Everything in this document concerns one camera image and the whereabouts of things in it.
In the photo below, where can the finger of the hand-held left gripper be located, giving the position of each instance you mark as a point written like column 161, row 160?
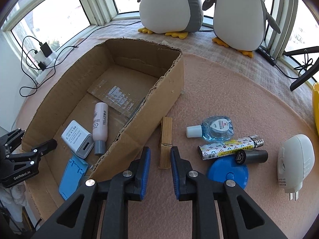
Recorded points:
column 37, row 151
column 12, row 139

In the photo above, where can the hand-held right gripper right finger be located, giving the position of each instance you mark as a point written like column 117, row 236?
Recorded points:
column 175, row 174

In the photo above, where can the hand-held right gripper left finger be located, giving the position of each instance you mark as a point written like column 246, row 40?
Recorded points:
column 144, row 174

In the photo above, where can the wooden clothespin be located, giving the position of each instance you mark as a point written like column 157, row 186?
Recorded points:
column 165, row 139

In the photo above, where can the white charger adapter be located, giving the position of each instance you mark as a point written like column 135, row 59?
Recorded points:
column 76, row 138

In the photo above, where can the blue phone stand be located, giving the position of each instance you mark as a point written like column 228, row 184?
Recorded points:
column 72, row 179

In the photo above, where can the blue round lid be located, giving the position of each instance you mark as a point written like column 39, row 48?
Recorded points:
column 221, row 173

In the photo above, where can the patterned lighter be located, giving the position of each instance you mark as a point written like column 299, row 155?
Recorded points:
column 224, row 148

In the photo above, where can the pink bottle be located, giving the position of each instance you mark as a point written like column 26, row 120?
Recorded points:
column 100, row 127

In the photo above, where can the brown cardboard box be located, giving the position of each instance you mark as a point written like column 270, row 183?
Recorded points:
column 162, row 97

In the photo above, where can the black cylinder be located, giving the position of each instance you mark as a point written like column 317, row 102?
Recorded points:
column 254, row 157

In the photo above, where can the white plug-in device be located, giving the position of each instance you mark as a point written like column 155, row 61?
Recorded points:
column 297, row 159

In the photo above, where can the white power strip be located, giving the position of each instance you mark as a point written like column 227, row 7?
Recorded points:
column 47, row 72

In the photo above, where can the small black plug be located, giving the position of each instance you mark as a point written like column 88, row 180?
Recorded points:
column 42, row 65

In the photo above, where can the pink mat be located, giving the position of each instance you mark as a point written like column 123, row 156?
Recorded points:
column 224, row 92

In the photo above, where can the black charger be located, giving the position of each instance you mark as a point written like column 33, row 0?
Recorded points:
column 46, row 49

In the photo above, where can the black power strip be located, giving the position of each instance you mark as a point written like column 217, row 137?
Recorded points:
column 266, row 56

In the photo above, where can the yellow bowl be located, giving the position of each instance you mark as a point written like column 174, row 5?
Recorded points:
column 316, row 104

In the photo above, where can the black tripod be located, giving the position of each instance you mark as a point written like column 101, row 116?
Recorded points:
column 302, row 78

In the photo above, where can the large penguin plush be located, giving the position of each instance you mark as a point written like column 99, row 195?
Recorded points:
column 167, row 7

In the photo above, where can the small penguin plush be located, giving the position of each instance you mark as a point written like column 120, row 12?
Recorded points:
column 239, row 17

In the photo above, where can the white window frame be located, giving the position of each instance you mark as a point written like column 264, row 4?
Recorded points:
column 99, row 2

